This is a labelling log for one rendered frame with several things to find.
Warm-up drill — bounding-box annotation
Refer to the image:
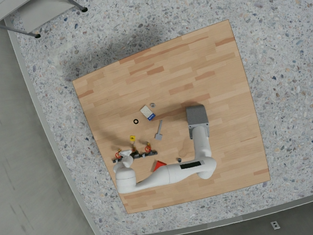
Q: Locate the black pipe manifold with grey fittings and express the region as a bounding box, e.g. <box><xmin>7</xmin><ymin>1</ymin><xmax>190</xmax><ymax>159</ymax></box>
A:
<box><xmin>112</xmin><ymin>143</ymin><xmax>157</xmax><ymax>163</ymax></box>

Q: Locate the red rectangular block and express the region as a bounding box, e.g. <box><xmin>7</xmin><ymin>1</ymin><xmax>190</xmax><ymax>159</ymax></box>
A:
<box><xmin>154</xmin><ymin>161</ymin><xmax>167</xmax><ymax>171</ymax></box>

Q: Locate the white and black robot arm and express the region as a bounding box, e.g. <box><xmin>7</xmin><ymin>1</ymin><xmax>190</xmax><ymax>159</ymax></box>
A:
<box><xmin>113</xmin><ymin>126</ymin><xmax>217</xmax><ymax>193</ymax></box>

